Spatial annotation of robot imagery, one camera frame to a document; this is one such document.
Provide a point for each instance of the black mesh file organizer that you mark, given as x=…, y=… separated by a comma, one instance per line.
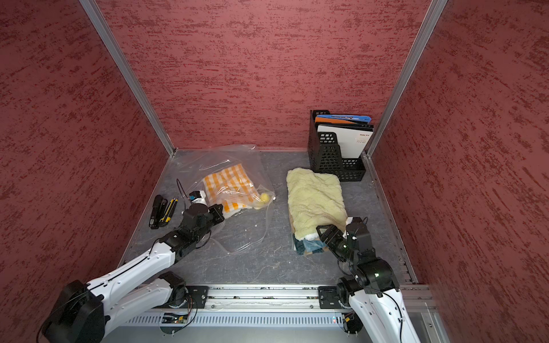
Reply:
x=325, y=154

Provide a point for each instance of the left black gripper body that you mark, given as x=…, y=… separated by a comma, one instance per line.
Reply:
x=215, y=215

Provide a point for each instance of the left aluminium corner post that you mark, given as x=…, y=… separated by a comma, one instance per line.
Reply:
x=98, y=21

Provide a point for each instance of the blue folder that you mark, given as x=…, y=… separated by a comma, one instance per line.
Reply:
x=349, y=117

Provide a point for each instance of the aluminium corner post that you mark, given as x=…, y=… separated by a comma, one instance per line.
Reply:
x=432, y=16
x=98, y=21

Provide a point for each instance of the orange folder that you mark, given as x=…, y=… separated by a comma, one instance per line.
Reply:
x=339, y=121

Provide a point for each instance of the yellow fleece blanket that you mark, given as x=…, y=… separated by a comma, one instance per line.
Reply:
x=314, y=200

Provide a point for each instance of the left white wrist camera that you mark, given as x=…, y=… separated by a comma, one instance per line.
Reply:
x=198, y=197

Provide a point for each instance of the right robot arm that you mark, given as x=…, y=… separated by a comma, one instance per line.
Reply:
x=370, y=290

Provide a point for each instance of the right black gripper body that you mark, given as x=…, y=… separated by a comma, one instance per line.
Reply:
x=342, y=250

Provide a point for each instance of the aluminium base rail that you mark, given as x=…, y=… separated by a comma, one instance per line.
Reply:
x=248, y=297

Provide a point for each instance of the white paper folder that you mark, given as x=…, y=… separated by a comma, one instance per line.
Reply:
x=352, y=141

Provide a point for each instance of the black mounting plate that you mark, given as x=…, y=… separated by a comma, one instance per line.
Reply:
x=198, y=296
x=331, y=298

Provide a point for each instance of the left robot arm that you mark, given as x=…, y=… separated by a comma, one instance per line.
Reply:
x=88, y=312

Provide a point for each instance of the clear plastic vacuum bag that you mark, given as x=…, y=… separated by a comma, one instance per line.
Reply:
x=248, y=228

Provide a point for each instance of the right aluminium corner post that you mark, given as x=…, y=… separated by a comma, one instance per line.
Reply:
x=432, y=16

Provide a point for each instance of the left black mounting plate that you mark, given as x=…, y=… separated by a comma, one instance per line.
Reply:
x=198, y=296

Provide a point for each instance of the yellow black utility knife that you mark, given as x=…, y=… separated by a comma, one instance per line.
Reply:
x=168, y=214

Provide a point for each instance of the orange white checked blanket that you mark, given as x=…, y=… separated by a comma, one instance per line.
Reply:
x=235, y=190

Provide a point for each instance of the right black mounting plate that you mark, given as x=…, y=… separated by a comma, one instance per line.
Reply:
x=331, y=298

